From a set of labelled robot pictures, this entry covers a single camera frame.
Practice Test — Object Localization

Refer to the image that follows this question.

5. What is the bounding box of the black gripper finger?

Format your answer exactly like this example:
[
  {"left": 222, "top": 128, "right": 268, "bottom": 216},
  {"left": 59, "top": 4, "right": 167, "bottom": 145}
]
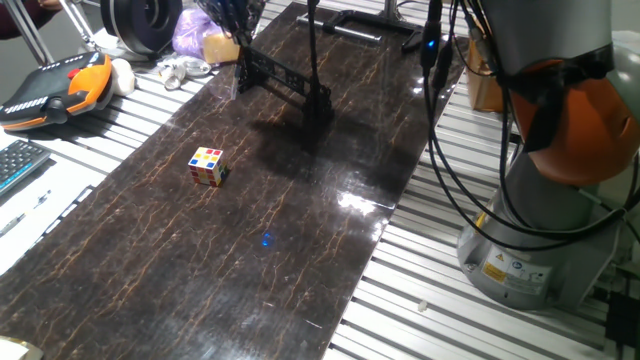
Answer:
[
  {"left": 240, "top": 12, "right": 264, "bottom": 47},
  {"left": 217, "top": 12, "right": 242, "bottom": 40}
]

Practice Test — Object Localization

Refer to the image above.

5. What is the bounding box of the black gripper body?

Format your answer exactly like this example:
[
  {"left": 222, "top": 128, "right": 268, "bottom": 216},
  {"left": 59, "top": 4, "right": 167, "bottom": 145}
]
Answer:
[{"left": 200, "top": 0, "right": 267, "bottom": 16}]

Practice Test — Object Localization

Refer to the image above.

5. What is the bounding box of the dark red sleeved forearm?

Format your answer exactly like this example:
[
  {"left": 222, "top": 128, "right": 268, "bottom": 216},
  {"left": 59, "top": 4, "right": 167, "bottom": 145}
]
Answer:
[{"left": 0, "top": 0, "right": 52, "bottom": 42}]

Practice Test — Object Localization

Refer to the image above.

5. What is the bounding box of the black pen rack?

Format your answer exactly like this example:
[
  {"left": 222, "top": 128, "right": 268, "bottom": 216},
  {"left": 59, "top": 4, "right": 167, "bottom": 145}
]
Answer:
[{"left": 235, "top": 43, "right": 335, "bottom": 144}]

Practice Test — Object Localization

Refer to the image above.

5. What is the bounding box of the yellow sponge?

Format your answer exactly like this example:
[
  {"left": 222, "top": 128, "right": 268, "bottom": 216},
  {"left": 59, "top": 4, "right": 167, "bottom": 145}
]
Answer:
[{"left": 201, "top": 30, "right": 242, "bottom": 66}]

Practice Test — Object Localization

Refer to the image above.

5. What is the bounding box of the purple plastic bag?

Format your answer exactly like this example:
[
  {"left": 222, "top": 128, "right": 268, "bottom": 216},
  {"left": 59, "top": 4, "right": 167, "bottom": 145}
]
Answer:
[{"left": 171, "top": 5, "right": 224, "bottom": 61}]

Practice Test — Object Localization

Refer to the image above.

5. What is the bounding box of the crumpled white cloth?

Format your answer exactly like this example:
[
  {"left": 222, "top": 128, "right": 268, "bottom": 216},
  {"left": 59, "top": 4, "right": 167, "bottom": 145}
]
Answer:
[{"left": 156, "top": 54, "right": 213, "bottom": 92}]

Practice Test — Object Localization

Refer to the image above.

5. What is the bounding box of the thin black upright pole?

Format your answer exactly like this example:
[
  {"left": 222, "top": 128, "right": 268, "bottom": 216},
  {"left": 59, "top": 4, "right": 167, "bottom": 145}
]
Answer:
[{"left": 305, "top": 0, "right": 324, "bottom": 141}]

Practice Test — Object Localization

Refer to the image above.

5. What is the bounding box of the black filament spool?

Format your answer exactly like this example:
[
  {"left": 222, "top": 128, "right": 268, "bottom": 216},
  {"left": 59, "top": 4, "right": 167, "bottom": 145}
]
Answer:
[{"left": 99, "top": 0, "right": 184, "bottom": 58}]

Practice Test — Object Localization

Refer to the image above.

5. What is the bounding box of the black stand base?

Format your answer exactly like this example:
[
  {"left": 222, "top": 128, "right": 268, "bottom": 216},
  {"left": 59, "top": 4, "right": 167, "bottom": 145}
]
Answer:
[{"left": 296, "top": 9, "right": 427, "bottom": 54}]

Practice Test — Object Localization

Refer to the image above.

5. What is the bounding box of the white rounded object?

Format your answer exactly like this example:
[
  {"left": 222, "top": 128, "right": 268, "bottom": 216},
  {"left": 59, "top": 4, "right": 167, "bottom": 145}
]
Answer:
[{"left": 110, "top": 57, "right": 137, "bottom": 98}]

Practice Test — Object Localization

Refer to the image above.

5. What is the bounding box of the colourful puzzle cube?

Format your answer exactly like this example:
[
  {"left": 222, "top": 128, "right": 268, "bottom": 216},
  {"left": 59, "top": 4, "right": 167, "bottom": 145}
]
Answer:
[{"left": 187, "top": 146, "right": 232, "bottom": 189}]

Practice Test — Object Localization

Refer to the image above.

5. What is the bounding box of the black connector blue light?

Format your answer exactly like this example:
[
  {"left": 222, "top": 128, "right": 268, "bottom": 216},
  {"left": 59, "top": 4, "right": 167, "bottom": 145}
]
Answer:
[{"left": 420, "top": 0, "right": 444, "bottom": 79}]

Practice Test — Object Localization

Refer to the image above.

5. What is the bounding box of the orange black teach pendant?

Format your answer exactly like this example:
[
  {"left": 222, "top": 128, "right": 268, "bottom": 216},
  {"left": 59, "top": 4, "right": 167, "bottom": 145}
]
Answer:
[{"left": 0, "top": 50, "right": 116, "bottom": 133}]

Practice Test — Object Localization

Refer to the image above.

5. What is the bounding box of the dark marble pattern mat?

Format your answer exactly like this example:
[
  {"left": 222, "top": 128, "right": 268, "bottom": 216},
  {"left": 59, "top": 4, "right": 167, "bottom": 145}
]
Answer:
[{"left": 0, "top": 2, "right": 469, "bottom": 360}]

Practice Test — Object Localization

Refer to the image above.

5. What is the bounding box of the open cardboard box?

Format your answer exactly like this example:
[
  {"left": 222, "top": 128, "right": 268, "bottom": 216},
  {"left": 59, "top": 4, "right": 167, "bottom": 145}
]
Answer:
[{"left": 466, "top": 39, "right": 504, "bottom": 114}]

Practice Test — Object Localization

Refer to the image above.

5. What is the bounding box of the black computer keyboard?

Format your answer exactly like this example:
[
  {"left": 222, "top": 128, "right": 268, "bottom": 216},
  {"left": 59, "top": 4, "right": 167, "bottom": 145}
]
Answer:
[{"left": 0, "top": 139, "right": 53, "bottom": 198}]

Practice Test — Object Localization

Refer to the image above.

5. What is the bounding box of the large white paper sheet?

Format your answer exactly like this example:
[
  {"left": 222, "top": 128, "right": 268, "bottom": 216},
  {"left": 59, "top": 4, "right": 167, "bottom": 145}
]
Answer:
[{"left": 0, "top": 149, "right": 109, "bottom": 277}]

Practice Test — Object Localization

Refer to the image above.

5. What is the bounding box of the silver stand post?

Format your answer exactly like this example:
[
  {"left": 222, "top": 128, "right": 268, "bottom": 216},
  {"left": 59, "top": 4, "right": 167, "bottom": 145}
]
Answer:
[{"left": 381, "top": 0, "right": 404, "bottom": 23}]

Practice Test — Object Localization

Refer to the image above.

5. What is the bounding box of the upright aluminium post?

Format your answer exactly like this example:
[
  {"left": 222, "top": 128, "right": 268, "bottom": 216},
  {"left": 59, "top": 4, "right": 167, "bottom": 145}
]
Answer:
[{"left": 2, "top": 0, "right": 55, "bottom": 67}]

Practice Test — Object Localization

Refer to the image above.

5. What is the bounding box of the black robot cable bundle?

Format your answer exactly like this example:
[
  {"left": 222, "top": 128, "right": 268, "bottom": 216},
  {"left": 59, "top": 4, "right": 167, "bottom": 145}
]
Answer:
[{"left": 422, "top": 0, "right": 640, "bottom": 252}]

